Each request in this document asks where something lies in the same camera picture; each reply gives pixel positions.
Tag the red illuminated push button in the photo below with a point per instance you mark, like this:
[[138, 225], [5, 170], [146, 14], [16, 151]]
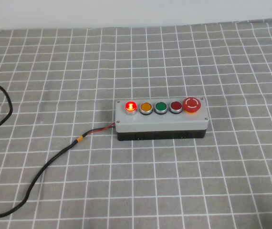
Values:
[[130, 107]]

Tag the yellow push button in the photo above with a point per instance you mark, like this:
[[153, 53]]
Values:
[[146, 107]]

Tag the green push button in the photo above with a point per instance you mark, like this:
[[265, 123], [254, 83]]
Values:
[[160, 107]]

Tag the grey and black button box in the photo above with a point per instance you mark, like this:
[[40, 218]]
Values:
[[162, 125]]

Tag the dark red push button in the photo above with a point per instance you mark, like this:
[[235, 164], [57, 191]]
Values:
[[176, 105]]

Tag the red emergency stop mushroom button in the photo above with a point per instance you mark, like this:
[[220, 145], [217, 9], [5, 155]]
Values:
[[191, 104]]

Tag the grey white-checked tablecloth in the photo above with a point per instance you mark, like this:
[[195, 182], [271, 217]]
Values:
[[198, 179]]

